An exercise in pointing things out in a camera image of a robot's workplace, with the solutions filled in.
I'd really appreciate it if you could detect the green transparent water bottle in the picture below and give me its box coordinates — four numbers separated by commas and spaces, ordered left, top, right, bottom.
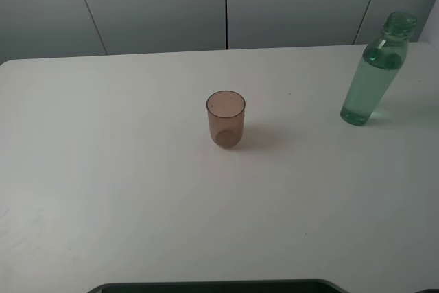
340, 12, 417, 126

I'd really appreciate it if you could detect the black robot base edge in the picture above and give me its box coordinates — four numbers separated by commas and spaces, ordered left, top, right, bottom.
91, 279, 345, 292

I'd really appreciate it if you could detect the translucent pink plastic cup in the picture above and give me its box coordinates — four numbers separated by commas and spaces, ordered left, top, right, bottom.
206, 91, 246, 148

